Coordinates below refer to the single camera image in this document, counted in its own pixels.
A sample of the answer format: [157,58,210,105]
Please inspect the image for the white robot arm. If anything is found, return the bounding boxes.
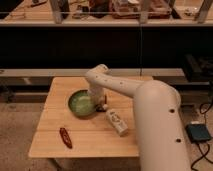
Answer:
[85,64,191,171]

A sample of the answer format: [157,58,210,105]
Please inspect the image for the wooden table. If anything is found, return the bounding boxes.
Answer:
[28,76,154,159]

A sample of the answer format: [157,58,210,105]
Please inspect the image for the white plastic bottle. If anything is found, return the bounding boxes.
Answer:
[105,107,128,137]

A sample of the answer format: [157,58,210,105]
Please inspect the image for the black cable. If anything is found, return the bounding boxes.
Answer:
[190,94,213,171]

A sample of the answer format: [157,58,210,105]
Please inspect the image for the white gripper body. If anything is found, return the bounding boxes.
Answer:
[88,87,107,112]

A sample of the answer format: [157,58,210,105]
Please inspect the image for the black box on right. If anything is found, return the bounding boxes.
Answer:
[185,54,213,82]

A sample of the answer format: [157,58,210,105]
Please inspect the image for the wooden shelf rack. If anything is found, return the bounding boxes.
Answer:
[0,0,213,27]

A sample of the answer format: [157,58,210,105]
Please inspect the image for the red chili pepper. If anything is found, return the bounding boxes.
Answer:
[60,128,72,148]

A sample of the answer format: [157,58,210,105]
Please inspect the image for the green ceramic bowl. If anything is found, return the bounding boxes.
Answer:
[68,90,96,118]

